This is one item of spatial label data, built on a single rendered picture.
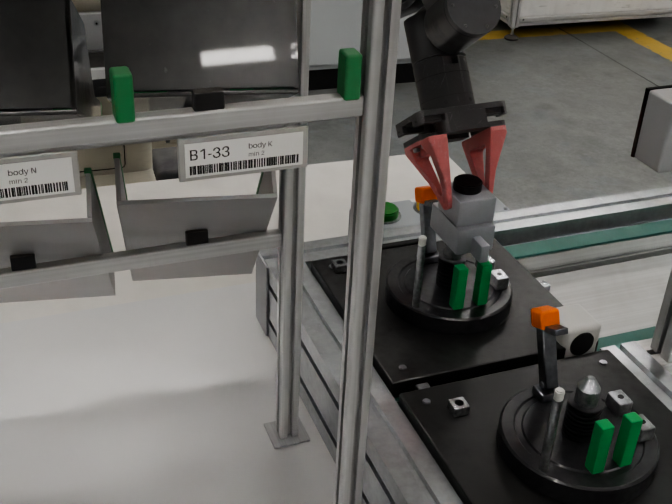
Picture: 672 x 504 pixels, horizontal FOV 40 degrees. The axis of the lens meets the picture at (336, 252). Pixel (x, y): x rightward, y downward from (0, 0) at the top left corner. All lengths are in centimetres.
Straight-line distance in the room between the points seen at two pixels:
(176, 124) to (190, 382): 54
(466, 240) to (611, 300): 29
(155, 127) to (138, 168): 109
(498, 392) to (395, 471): 15
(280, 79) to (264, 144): 6
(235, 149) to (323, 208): 84
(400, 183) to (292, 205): 71
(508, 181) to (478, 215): 262
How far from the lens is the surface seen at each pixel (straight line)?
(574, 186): 363
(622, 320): 117
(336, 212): 144
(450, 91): 97
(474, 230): 97
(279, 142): 62
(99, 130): 59
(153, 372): 111
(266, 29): 65
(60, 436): 104
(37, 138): 59
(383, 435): 87
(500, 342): 99
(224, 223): 83
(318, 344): 98
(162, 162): 185
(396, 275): 104
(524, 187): 356
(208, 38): 65
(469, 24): 92
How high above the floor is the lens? 154
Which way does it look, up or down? 31 degrees down
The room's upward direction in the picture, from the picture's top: 3 degrees clockwise
